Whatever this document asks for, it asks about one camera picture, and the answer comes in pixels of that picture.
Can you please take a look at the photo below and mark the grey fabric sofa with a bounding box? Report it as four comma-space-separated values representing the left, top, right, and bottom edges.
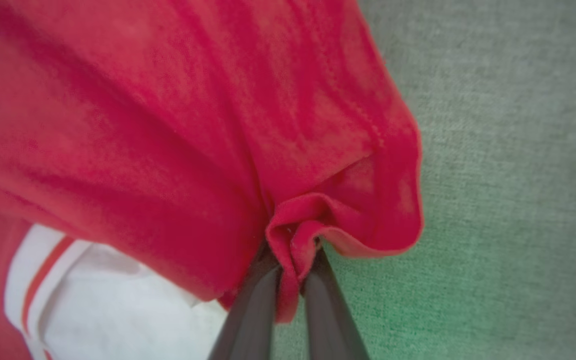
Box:
270, 0, 576, 360

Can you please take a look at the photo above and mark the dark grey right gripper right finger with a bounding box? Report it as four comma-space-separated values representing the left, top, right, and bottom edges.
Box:
301, 249, 372, 360

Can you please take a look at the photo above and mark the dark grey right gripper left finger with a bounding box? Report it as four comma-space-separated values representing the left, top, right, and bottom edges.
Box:
208, 244, 282, 360

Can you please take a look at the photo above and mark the red and white jersey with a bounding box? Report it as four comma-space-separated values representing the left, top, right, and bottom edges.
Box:
0, 0, 424, 360

